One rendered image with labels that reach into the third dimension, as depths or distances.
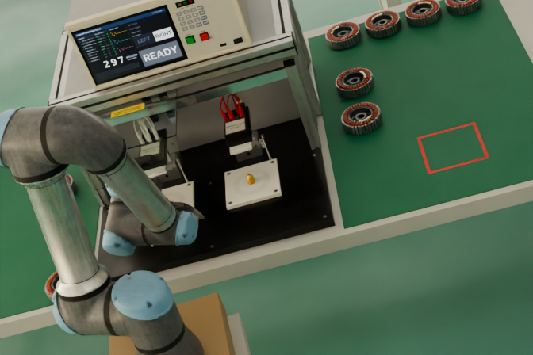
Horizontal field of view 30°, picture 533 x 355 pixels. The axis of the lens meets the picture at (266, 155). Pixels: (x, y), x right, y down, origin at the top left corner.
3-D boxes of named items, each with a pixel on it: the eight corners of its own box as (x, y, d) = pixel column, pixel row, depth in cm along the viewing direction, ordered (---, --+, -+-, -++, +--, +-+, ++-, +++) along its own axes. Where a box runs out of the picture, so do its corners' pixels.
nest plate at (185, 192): (194, 219, 266) (193, 215, 265) (141, 233, 268) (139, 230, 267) (194, 184, 278) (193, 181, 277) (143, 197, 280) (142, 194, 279)
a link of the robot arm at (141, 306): (172, 352, 208) (151, 306, 201) (116, 349, 213) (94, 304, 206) (191, 311, 217) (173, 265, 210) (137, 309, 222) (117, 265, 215)
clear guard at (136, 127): (183, 166, 245) (175, 148, 241) (92, 192, 248) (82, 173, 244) (184, 93, 271) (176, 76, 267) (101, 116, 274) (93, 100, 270)
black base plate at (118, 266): (335, 226, 251) (333, 219, 250) (97, 288, 259) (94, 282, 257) (316, 119, 289) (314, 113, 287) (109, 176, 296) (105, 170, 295)
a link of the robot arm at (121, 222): (136, 246, 220) (145, 200, 224) (93, 246, 224) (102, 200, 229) (153, 257, 227) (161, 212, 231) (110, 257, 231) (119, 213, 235)
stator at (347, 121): (337, 122, 284) (334, 112, 282) (371, 105, 285) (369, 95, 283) (354, 141, 275) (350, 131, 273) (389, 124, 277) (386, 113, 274)
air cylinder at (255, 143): (263, 155, 279) (258, 140, 276) (238, 162, 280) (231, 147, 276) (262, 144, 283) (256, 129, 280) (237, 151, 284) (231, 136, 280)
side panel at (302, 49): (322, 115, 289) (293, 23, 270) (312, 118, 290) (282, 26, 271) (312, 64, 311) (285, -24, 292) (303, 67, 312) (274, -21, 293)
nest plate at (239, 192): (281, 196, 263) (280, 192, 262) (227, 210, 265) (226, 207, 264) (277, 161, 275) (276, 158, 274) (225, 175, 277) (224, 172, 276)
